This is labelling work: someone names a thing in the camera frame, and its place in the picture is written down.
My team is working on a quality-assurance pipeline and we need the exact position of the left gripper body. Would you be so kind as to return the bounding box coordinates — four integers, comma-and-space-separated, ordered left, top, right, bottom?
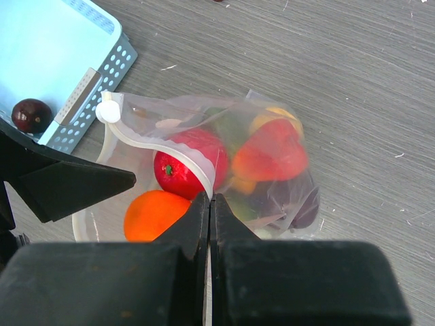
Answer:
0, 181, 31, 271

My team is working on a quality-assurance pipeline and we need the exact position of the green yellow mango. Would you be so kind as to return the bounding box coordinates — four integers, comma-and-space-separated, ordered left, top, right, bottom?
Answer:
205, 107, 258, 222

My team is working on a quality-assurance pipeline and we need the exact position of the orange tangerine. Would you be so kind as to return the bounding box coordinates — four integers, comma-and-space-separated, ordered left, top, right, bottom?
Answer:
124, 190, 191, 242

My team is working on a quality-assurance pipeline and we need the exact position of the light blue plastic basket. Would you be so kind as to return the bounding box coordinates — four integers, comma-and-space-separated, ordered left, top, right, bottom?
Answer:
1, 1, 137, 153

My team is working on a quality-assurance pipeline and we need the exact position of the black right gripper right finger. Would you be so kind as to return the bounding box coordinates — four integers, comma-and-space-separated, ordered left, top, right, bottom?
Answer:
210, 194, 413, 325

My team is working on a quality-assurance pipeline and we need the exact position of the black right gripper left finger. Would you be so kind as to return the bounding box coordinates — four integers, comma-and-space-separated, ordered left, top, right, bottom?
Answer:
1, 194, 209, 325

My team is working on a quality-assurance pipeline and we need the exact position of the clear zip top bag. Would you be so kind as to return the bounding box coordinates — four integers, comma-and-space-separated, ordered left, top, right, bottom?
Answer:
72, 91, 319, 242

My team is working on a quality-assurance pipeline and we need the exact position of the dark purple plum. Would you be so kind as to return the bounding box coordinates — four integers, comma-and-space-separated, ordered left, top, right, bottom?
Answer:
11, 98, 53, 134

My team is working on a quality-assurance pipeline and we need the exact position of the red bell pepper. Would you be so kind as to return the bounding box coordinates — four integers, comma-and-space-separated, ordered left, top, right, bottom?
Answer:
231, 118, 309, 182

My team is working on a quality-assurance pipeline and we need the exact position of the yellow peach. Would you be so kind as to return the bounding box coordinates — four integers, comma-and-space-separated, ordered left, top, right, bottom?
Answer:
249, 107, 305, 139

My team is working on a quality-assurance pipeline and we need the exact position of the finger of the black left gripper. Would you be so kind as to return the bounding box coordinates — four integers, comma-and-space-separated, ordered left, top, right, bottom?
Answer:
1, 128, 136, 223

